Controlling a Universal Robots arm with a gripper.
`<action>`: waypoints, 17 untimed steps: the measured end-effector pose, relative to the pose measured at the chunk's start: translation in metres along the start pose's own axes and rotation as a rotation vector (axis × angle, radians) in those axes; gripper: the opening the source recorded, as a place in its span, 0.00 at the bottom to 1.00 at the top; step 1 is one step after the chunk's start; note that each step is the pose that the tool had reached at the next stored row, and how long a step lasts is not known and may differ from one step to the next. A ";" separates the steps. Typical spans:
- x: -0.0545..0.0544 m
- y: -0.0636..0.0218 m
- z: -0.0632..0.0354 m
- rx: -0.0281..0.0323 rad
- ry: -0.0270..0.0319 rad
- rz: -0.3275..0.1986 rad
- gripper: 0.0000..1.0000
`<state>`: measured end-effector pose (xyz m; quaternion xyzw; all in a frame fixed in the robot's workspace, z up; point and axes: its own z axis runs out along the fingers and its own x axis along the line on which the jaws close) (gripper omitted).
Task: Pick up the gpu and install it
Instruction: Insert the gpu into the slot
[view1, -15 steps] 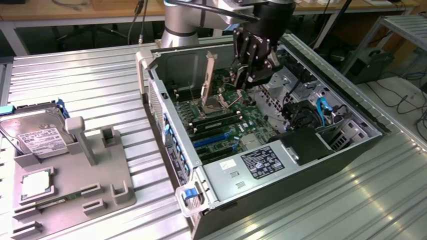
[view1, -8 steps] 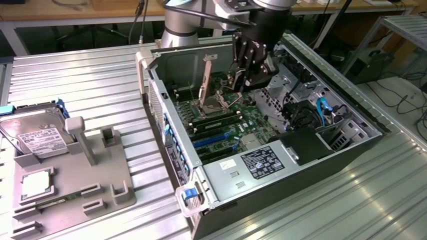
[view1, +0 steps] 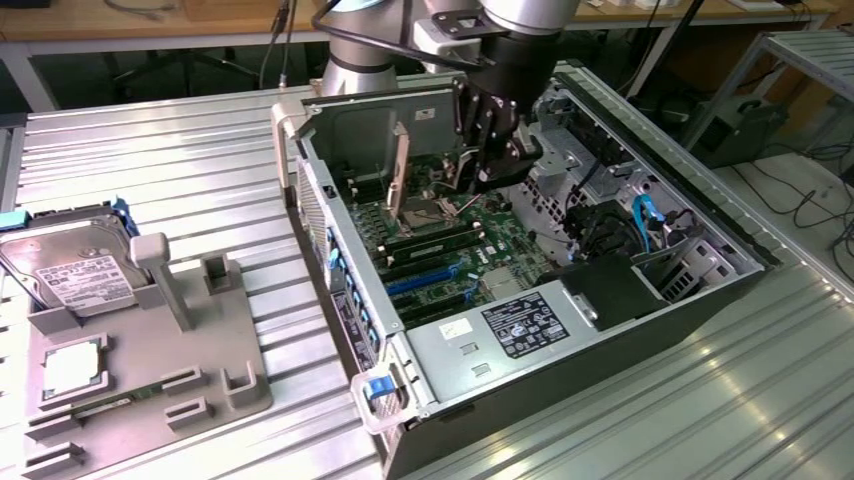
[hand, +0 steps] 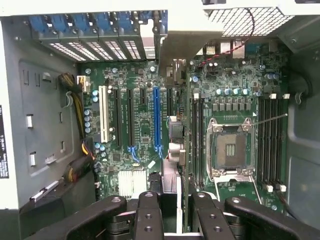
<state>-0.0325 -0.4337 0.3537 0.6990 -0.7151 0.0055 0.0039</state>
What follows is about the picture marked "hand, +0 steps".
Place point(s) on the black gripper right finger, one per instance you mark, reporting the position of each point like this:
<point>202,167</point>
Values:
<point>210,220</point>

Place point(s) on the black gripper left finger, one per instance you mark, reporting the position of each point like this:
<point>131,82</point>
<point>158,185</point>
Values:
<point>147,220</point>

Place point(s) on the black RAM slot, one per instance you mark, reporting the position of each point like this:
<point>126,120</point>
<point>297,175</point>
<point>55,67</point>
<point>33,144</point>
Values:
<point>261,142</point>
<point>268,142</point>
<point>201,140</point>
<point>281,142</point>
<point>274,142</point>

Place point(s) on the short black expansion slot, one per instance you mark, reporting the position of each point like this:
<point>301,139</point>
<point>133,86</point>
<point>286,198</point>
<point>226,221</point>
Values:
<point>143,97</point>

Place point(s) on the vented metal slot cover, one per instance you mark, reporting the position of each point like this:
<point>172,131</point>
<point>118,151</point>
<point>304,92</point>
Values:
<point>103,50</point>
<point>118,49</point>
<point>85,50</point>
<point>66,51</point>
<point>133,49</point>

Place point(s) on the long black expansion slot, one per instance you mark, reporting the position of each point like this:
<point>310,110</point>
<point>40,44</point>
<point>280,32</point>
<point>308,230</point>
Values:
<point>169,100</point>
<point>118,117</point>
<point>130,117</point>

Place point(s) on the green motherboard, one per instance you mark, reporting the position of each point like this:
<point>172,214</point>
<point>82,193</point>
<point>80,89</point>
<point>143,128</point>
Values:
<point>225,75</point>

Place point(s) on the blue expansion slot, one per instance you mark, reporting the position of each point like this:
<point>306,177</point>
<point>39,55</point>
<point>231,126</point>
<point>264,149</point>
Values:
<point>157,117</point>

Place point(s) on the blue slot clip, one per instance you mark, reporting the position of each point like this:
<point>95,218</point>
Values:
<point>126,23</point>
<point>38,25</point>
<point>81,24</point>
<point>59,24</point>
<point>104,23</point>

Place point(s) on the CPU socket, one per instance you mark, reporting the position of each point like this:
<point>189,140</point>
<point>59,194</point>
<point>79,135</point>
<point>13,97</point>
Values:
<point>231,147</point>

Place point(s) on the black power supply label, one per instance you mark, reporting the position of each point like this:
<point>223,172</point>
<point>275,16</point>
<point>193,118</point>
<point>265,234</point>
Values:
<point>3,142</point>

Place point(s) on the black plastic shroud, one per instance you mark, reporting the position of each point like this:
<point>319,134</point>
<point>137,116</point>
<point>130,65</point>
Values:
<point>75,192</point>

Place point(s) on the white power connector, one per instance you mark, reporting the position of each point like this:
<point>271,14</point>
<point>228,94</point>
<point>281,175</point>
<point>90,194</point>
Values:
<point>83,83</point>

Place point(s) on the thin metal locking lever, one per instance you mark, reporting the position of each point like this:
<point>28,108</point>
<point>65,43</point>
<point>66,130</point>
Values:
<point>270,119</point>

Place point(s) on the white expansion slot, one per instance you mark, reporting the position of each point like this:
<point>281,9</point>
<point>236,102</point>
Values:
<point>103,115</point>

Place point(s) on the open grey PC case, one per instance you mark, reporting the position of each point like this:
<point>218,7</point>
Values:
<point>300,150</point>

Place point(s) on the silver finned heat sink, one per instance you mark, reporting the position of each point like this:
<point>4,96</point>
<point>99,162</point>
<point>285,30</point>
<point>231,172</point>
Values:
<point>131,182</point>

